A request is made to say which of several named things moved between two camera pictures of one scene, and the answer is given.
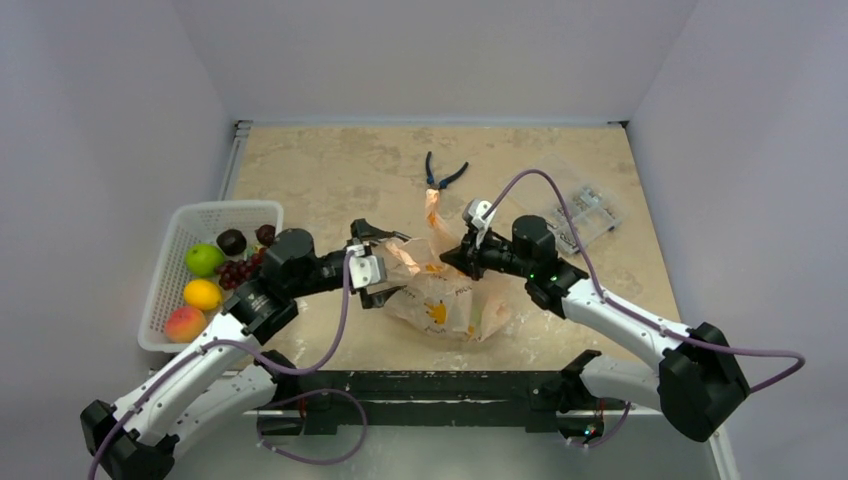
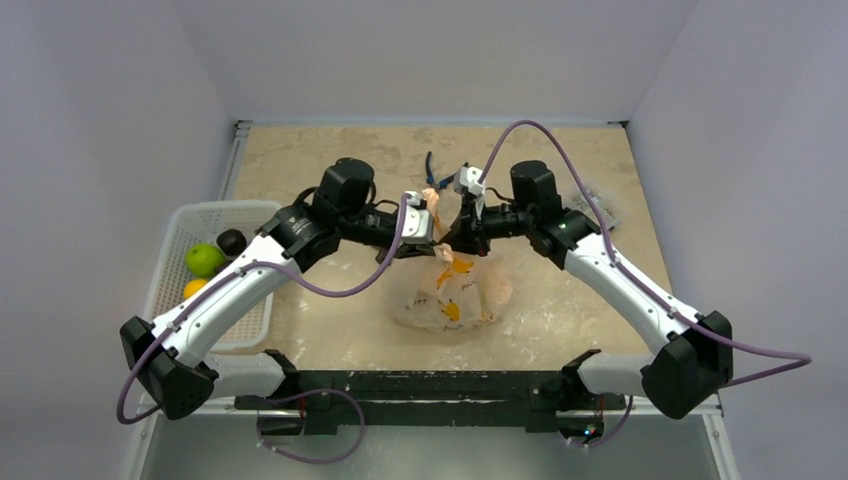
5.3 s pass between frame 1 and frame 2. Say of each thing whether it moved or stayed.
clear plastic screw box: stayed
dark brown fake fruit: stayed
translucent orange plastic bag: moved
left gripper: moved
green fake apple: stayed
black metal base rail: stayed
